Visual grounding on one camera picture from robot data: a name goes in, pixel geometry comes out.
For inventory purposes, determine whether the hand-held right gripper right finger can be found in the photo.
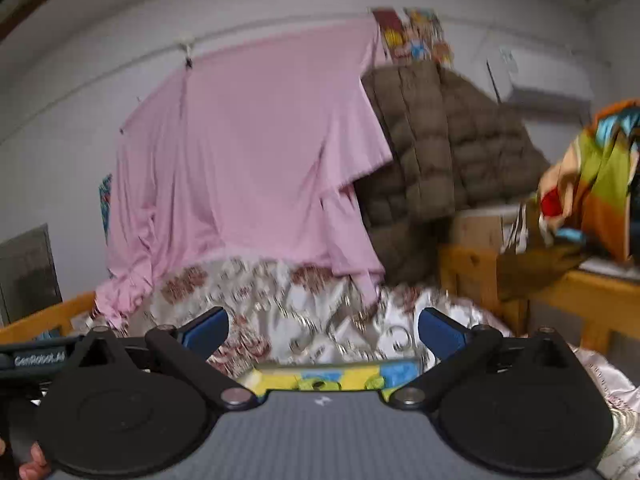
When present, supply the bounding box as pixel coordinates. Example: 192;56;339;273
387;306;596;411

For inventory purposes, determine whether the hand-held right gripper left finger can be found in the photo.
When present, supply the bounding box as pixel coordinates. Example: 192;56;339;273
52;306;258;411

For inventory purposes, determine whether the grey metal tray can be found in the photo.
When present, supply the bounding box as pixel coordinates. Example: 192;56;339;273
239;357;423;403

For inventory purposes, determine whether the blue yellow printed sock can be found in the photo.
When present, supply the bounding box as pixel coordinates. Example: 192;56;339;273
250;366;386;392

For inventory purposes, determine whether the person's left hand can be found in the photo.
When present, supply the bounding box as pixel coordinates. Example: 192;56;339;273
19;442;53;480

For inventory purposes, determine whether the cardboard box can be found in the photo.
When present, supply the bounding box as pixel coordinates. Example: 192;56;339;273
450;205;526;253

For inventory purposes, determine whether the brown striped cloth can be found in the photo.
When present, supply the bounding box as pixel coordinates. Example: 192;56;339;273
497;200;591;303

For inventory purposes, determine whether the floral satin blanket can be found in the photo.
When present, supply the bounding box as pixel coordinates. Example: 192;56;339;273
75;255;640;480

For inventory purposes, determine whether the brown quilted jacket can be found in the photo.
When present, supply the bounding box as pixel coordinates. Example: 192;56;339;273
352;60;551;288

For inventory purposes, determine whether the pink hanging bed sheet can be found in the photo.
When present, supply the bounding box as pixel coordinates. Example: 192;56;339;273
94;15;396;333

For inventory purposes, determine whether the colourful clothes pile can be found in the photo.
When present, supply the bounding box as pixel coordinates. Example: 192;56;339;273
537;100;640;263

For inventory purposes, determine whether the white air conditioner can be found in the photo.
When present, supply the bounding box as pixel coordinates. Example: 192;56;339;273
500;42;598;123

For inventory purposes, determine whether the wooden bed frame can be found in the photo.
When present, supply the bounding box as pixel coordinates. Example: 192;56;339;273
437;245;640;356
0;292;98;346

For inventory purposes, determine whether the small colourful wall poster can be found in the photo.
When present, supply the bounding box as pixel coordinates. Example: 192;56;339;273
98;174;113;233

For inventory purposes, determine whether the white wall hook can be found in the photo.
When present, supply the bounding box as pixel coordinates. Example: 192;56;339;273
177;34;197;68

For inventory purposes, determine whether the cartoon wall poster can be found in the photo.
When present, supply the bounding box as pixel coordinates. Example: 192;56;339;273
370;7;456;68

